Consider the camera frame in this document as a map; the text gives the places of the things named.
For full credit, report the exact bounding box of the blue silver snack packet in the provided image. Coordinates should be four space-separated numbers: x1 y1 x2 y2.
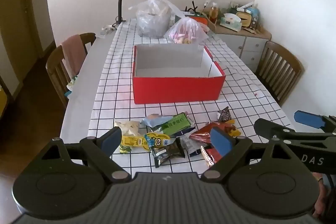
140 114 172 132

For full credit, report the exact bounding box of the orange bag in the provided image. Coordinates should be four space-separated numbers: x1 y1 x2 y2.
189 15 209 26

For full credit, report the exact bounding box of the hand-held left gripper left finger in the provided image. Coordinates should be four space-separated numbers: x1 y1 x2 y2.
39 126 132 184

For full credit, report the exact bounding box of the black snack packet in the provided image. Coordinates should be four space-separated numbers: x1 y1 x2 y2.
150 137 185 168

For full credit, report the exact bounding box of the pink towel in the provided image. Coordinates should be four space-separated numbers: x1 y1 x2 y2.
61 34 87 75

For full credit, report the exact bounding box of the person's right hand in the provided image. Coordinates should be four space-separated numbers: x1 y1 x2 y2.
314 174 332 219

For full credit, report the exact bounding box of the green snack packet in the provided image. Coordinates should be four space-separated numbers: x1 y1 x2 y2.
157 112 195 136

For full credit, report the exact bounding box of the white cabinet with wooden top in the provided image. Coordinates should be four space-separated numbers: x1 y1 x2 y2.
207 22 272 72

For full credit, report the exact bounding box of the red dotted snack packet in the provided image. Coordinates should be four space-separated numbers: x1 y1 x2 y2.
200 145 223 167

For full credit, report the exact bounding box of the red brown snack packet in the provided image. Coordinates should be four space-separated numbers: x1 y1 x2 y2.
189 121 218 146

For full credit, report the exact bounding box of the black branch-shaped stand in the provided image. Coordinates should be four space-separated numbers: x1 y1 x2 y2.
185 0 200 15

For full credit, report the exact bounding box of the clear blue snack packet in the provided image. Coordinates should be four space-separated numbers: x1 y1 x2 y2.
178 133 208 157

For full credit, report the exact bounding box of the large clear plastic bag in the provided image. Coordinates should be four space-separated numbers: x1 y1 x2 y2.
129 0 184 38

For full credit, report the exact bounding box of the teal patterned cloth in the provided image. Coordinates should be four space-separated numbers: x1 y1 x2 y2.
66 74 79 97

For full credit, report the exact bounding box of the yellow cartoon snack packet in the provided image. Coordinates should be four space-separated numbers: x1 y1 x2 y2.
120 132 172 154

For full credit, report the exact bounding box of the small clear plastic bag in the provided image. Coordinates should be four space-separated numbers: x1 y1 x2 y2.
164 17 209 45

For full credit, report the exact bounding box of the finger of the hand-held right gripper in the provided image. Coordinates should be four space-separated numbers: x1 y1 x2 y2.
254 118 298 139
294 110 336 134

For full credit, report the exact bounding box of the white snack packet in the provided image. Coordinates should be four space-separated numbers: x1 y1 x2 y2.
115 120 140 136

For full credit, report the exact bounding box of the red cardboard box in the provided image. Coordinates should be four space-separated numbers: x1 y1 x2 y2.
132 43 226 104

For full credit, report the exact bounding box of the amber glass bottle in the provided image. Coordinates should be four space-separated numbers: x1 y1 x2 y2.
209 2 219 23

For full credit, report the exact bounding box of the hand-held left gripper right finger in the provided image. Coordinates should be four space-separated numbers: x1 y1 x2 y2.
199 127 298 183

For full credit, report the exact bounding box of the dark triangular snack packet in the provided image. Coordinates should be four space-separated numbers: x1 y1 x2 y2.
217 106 233 123

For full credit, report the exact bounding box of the wooden chair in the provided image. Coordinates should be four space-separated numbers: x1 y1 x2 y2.
46 32 96 109
255 41 303 106

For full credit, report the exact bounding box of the white checked tablecloth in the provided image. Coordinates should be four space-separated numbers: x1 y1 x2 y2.
87 19 296 177

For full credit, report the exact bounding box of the wooden door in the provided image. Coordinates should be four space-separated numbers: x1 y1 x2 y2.
0 0 56 62

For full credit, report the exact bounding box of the yellow box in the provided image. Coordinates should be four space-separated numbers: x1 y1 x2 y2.
236 11 254 28

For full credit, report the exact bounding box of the white power strip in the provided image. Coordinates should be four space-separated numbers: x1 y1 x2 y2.
101 25 117 37

